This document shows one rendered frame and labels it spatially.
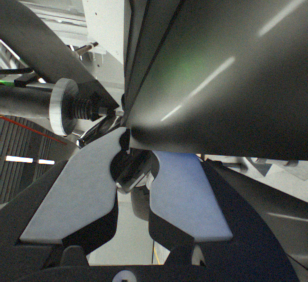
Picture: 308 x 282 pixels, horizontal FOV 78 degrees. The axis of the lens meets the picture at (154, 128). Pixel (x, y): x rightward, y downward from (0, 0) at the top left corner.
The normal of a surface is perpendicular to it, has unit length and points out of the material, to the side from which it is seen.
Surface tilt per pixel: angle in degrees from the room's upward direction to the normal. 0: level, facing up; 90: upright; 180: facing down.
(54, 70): 130
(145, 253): 90
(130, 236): 90
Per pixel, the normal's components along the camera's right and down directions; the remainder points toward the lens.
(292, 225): -0.61, -0.01
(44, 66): 0.78, -0.55
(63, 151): 0.13, -0.22
